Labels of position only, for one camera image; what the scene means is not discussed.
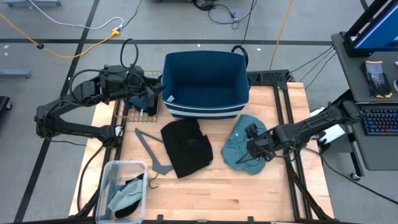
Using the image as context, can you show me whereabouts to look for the computer monitor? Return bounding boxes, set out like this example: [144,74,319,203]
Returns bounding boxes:
[353,1,398,52]

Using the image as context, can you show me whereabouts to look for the short thin black cable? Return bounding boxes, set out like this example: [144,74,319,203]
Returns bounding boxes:
[148,172,159,190]

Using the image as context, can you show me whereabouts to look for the wire mesh basket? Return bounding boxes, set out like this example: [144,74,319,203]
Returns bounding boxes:
[113,70,162,124]

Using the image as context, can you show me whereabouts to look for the black monitor stand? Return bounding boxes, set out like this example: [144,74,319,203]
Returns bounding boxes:
[343,0,391,58]

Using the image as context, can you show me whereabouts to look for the black desk leg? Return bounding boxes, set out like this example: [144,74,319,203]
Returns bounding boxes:
[331,89,355,105]

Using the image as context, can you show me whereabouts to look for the grey desk top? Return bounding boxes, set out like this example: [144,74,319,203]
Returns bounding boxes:
[331,30,398,103]

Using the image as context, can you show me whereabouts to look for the yellow extension cord with plug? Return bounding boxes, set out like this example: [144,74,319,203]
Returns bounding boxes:
[0,12,121,59]

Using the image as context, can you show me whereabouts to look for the clear plastic container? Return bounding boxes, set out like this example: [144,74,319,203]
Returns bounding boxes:
[95,160,149,224]

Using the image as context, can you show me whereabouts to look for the long black floor cable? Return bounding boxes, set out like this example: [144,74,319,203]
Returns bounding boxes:
[320,152,398,206]

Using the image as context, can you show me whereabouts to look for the backlit keyboard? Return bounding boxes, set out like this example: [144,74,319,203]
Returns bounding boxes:
[362,105,398,136]

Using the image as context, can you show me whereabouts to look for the grey clothes hanger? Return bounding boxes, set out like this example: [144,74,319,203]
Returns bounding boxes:
[134,128,174,175]

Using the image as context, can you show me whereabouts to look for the black chair base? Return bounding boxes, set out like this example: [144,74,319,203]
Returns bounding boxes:
[0,95,12,113]

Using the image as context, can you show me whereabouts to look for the white cable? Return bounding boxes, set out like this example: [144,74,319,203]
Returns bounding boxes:
[29,0,124,30]

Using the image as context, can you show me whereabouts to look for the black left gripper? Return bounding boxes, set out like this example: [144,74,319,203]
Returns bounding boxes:
[126,67,166,108]

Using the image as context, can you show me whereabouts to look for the black garment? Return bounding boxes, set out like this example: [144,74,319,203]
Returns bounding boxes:
[160,118,214,179]

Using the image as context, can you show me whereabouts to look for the grey black work gloves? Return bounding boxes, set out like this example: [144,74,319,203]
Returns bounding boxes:
[360,60,393,99]

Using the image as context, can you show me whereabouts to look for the grey stand foot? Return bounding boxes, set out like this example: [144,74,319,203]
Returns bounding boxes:
[0,68,31,79]
[2,0,62,7]

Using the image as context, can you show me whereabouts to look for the thin black floor cable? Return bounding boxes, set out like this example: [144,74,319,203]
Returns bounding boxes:
[123,0,143,29]

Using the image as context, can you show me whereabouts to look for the blue cloth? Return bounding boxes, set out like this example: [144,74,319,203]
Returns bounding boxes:
[108,183,128,203]

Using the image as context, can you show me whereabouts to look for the blue white-striped fabric bin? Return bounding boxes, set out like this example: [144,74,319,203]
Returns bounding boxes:
[158,45,251,121]

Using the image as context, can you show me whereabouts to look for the white box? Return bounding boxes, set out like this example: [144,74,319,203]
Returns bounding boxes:
[309,107,346,144]

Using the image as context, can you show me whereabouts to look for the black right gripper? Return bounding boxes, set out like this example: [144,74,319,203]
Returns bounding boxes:
[235,123,280,165]

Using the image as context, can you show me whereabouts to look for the teal dotted shirt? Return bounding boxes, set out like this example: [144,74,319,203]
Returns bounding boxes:
[221,114,269,175]

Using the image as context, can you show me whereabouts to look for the black cable bundle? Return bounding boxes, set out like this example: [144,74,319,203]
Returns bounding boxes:
[192,0,259,30]

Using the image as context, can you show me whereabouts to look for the grey keyboard shelf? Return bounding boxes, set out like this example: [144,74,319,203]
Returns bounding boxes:
[343,102,398,171]

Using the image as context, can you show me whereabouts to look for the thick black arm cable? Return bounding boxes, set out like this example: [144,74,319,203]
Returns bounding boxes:
[76,144,105,212]

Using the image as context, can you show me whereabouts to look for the black metal table frame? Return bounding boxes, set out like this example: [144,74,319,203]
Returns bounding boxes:
[70,70,335,224]

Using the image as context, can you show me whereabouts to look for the yellow cable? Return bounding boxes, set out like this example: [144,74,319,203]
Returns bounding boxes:
[269,0,295,71]

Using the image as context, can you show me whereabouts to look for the sage green cloth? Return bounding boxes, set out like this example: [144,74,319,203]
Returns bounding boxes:
[107,179,144,212]

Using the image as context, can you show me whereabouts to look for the black cloth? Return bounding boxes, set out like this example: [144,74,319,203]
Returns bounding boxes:
[114,173,146,218]

